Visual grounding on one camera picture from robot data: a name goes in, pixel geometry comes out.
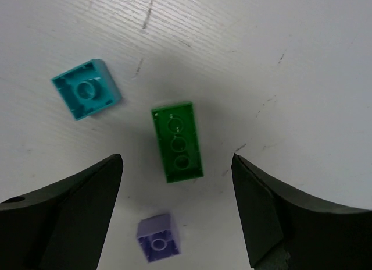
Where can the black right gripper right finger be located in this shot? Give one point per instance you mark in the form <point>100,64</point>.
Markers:
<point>286,228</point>

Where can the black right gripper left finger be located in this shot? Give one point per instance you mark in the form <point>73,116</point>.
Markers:
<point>62,225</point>

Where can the purple lego brick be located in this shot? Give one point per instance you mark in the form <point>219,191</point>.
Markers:
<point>158,237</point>

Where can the cyan square lego brick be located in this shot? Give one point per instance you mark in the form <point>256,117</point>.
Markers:
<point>87,89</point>

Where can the green long lego plate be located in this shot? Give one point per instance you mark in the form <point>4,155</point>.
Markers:
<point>177,138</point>

